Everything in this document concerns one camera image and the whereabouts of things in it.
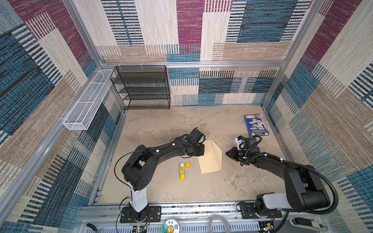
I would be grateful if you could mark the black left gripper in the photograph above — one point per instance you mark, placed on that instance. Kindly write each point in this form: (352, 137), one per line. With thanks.
(201, 152)

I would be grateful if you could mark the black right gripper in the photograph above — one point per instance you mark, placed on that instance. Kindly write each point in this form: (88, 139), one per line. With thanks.
(233, 151)

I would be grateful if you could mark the yellow glue stick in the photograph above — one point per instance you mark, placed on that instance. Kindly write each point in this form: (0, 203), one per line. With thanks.
(182, 171)

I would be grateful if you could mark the manila paper envelope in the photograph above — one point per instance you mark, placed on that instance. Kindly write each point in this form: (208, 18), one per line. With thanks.
(211, 161)

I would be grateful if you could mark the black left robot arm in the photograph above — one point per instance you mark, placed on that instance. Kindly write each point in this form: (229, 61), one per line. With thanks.
(140, 167)

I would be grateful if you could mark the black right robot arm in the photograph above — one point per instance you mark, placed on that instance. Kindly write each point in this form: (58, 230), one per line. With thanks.
(306, 189)

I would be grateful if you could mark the blue comic paperback book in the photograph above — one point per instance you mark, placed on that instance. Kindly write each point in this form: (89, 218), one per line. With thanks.
(255, 125)

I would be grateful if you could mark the clear plastic tube loop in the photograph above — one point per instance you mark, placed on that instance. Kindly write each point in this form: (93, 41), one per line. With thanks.
(218, 223)

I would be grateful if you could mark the white handheld device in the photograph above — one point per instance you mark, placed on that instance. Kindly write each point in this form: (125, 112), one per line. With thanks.
(305, 223)

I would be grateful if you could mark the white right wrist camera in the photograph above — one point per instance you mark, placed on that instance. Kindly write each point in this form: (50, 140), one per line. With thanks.
(241, 143)

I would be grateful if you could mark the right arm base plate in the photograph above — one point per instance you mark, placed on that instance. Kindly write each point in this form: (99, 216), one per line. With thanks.
(252, 211)

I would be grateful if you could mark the black wire mesh shelf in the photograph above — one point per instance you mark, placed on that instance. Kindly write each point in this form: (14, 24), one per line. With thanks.
(142, 87)

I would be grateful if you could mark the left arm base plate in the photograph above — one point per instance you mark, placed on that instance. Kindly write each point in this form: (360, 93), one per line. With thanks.
(149, 213)

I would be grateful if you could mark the white wire mesh basket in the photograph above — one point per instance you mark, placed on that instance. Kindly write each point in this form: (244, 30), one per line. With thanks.
(83, 112)

